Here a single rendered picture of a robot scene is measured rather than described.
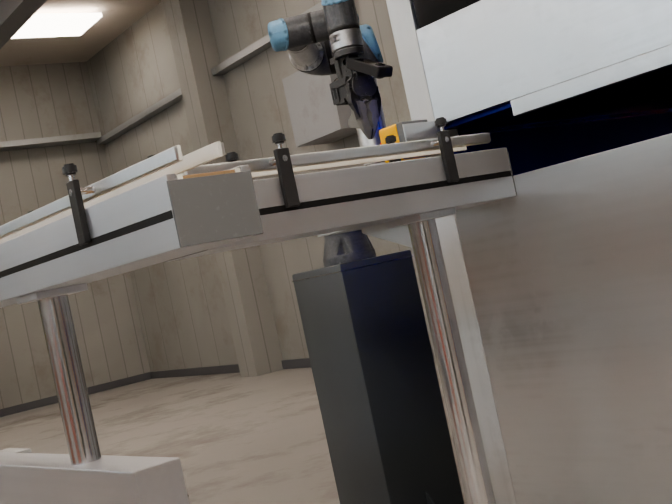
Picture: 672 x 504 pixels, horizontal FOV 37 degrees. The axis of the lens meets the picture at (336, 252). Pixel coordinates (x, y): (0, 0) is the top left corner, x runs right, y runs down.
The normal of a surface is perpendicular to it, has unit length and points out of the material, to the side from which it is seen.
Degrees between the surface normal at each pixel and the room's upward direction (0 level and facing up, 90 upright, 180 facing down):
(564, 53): 90
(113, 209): 90
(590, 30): 90
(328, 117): 90
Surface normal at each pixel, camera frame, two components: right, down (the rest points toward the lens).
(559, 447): -0.76, 0.15
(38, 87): 0.55, -0.13
